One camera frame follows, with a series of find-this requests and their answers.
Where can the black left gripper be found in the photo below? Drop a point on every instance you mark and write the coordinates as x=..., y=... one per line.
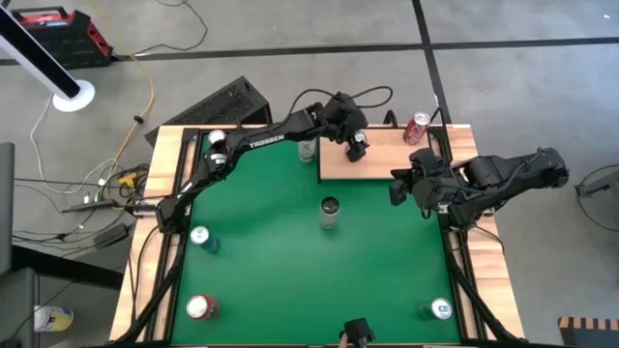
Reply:
x=343, y=116

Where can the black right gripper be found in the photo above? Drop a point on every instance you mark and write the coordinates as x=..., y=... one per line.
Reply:
x=430, y=181

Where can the white Celsius can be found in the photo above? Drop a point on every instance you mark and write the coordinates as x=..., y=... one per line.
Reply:
x=329, y=215
x=306, y=152

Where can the blue silver energy drink can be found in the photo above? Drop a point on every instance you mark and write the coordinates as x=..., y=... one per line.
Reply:
x=441, y=308
x=199, y=235

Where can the red Coca-Cola can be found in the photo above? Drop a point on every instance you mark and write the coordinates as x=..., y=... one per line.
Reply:
x=216, y=136
x=415, y=133

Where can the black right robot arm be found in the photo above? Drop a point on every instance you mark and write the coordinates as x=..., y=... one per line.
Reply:
x=508, y=174

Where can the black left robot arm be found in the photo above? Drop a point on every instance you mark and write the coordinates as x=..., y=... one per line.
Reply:
x=266, y=137

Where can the wooden shelf board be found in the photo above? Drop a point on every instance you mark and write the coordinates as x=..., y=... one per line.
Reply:
x=382, y=162

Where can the green table mat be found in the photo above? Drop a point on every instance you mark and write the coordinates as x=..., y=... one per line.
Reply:
x=271, y=280

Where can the person's hand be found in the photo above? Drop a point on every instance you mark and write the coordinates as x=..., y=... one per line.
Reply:
x=343, y=342

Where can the grey metal stand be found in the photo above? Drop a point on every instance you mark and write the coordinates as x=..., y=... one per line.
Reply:
x=599, y=186

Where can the yellow plug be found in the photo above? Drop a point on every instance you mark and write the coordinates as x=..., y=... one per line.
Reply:
x=128, y=179

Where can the orange black striped object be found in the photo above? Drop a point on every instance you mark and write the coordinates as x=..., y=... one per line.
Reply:
x=587, y=333

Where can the black power adapter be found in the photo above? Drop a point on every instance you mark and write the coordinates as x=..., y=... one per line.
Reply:
x=111, y=235

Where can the black power strip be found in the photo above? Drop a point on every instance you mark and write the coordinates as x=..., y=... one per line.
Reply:
x=92, y=207

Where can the red black tool box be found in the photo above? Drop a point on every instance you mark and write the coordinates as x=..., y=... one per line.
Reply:
x=67, y=38

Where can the black white floor-standing pole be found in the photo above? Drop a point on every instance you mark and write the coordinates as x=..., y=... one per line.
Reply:
x=38, y=58

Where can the white yellow canister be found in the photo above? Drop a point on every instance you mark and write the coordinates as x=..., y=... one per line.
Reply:
x=53, y=319

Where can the grey furniture panel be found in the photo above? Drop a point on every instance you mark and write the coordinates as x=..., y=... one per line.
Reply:
x=6, y=208

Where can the dark grey cabinet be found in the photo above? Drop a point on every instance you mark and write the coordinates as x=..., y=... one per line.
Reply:
x=17, y=309

